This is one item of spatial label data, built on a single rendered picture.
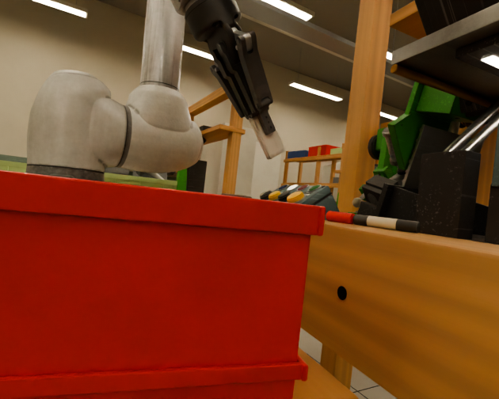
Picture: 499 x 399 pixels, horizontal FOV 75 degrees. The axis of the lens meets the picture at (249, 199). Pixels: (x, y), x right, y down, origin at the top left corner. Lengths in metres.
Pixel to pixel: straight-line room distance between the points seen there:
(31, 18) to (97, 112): 7.28
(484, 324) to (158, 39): 0.85
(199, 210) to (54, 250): 0.07
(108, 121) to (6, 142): 6.77
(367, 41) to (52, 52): 6.92
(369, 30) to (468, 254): 1.26
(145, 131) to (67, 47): 7.10
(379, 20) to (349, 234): 1.21
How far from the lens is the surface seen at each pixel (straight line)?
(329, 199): 0.54
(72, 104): 0.79
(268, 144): 0.50
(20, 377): 0.20
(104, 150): 0.79
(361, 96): 1.39
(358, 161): 1.32
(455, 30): 0.44
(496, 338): 0.31
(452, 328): 0.32
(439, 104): 0.66
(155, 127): 0.83
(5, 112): 7.61
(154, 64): 0.90
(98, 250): 0.18
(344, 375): 1.48
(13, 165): 1.37
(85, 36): 7.98
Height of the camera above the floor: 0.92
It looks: level
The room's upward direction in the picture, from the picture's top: 6 degrees clockwise
